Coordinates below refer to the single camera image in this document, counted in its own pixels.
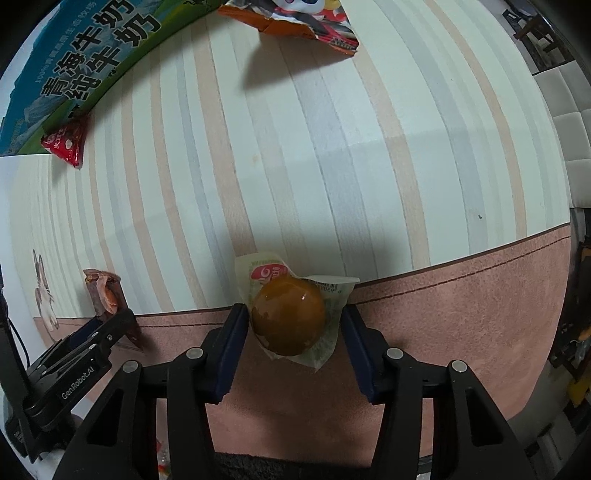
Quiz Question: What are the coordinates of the brown snack packet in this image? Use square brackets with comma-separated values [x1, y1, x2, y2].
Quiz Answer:
[83, 269, 142, 351]

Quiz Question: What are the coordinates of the braised egg clear packet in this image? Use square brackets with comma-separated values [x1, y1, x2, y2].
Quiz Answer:
[235, 252, 360, 371]

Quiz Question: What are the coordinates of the small red snack packet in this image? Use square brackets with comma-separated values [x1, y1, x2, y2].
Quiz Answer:
[40, 115, 90, 169]

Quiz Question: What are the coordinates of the blue green milk carton box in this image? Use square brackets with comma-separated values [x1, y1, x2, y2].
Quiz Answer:
[1, 1, 222, 156]

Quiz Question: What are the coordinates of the striped cat print tablecloth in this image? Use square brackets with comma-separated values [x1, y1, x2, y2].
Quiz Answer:
[8, 0, 574, 458]

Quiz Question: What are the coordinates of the orange panda snack bag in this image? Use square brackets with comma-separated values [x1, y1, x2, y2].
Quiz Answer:
[217, 0, 360, 56]

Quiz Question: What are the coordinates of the dark wooden chair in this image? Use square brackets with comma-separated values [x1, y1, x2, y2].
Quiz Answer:
[502, 0, 575, 72]

